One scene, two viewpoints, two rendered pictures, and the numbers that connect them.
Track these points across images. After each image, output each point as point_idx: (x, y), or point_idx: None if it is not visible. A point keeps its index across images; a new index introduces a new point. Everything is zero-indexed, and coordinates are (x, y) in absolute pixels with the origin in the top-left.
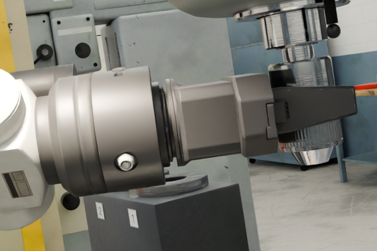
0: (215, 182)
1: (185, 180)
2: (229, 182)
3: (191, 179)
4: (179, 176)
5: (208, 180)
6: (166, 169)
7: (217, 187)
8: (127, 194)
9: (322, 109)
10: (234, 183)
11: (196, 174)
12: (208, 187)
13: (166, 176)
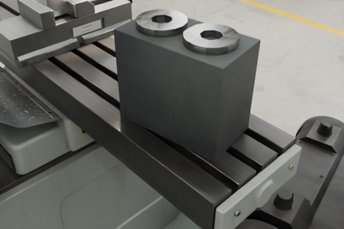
0: (133, 32)
1: (146, 14)
2: (120, 28)
3: (144, 16)
4: (160, 23)
5: (142, 38)
6: (190, 42)
7: (126, 23)
8: (196, 24)
9: None
10: (115, 28)
11: (146, 23)
12: (133, 23)
13: (173, 26)
